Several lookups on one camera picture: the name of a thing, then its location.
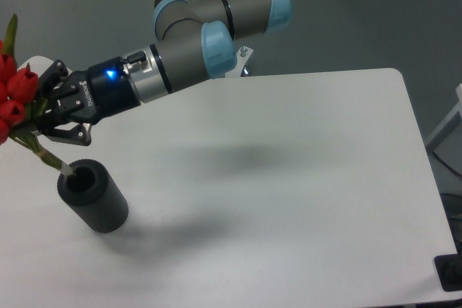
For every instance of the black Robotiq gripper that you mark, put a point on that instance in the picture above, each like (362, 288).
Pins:
(83, 97)

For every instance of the red tulip bouquet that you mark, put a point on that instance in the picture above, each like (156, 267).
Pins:
(20, 103)

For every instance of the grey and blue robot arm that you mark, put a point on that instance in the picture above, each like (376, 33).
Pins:
(194, 43)

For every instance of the dark grey ribbed vase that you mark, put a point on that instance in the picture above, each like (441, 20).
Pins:
(94, 196)

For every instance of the white furniture at right edge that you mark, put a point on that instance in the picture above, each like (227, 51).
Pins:
(446, 126)

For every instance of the black clamp at table edge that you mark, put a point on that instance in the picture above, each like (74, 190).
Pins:
(449, 271)

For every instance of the white pedestal base bracket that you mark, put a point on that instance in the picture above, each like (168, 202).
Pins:
(243, 55)

